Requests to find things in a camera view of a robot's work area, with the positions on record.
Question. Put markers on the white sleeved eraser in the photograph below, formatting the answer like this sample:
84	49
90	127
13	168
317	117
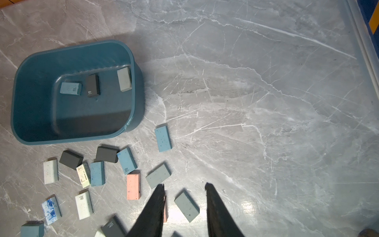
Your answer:
84	175

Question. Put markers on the pink eraser upper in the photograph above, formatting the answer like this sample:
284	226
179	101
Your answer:
133	186

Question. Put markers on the teal plastic storage box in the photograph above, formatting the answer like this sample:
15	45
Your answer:
40	114

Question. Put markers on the black eraser centre low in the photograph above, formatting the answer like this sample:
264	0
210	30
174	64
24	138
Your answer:
113	228

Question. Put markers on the black eraser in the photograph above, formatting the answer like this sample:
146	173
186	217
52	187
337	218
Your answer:
92	86

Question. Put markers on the white blue stained eraser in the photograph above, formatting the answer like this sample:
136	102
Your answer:
51	210

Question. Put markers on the white eraser low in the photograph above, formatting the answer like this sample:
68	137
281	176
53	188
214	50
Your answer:
99	233

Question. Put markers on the blue eraser beside dark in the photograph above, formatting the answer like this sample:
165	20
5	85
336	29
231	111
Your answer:
127	161

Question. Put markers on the white eraser upper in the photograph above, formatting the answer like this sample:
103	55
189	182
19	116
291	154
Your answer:
50	171

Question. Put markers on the teal eraser lower left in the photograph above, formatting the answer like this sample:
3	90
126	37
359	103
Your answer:
32	230

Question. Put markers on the dark grey eraser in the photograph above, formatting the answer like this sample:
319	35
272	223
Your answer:
71	160
106	154

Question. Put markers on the white eraser 4B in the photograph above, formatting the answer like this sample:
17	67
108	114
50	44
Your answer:
84	206

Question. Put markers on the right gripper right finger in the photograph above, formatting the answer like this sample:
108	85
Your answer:
219	221

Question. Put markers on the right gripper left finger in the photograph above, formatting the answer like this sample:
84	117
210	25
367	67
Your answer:
150	221

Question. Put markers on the dark grey eraser upper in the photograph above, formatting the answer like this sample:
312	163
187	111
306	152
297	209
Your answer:
71	160

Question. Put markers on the brown tape roll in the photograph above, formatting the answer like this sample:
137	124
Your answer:
368	233

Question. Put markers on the pink eraser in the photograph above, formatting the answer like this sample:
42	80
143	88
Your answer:
165	211
133	186

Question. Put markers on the grey green eraser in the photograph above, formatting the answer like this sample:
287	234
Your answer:
158	175

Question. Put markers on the pink eraser right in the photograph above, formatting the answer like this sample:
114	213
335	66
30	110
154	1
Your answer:
165	211

